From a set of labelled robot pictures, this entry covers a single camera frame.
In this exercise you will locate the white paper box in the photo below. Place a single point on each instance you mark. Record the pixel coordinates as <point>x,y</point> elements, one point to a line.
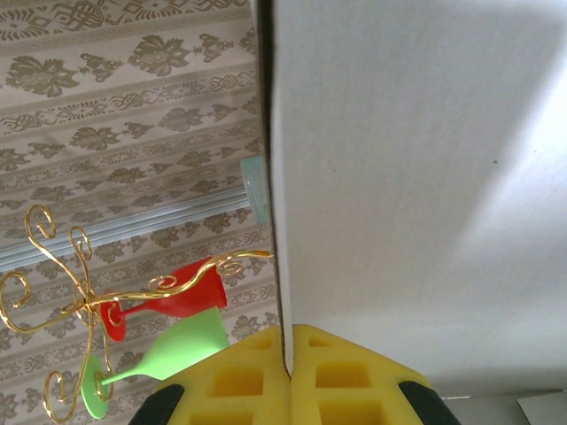
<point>398,177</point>

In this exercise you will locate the red plastic goblet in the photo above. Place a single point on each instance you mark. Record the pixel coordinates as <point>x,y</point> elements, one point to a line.
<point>195,296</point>

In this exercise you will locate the aluminium frame post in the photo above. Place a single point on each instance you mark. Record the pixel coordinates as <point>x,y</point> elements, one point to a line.
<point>133,221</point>

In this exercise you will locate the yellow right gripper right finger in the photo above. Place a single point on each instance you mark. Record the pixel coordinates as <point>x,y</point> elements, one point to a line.
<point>345,389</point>

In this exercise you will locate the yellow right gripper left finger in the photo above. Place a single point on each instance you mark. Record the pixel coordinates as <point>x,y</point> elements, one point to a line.
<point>239,385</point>

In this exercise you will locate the green plastic goblet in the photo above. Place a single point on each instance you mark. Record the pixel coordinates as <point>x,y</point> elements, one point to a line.
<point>186,345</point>

